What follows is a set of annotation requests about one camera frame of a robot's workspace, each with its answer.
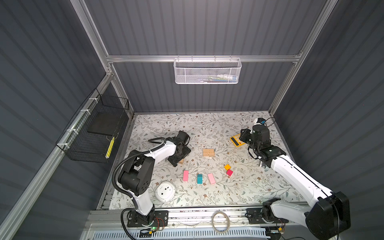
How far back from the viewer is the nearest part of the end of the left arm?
2.31ft

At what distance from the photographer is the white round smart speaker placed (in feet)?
2.57

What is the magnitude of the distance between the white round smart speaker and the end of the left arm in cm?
11
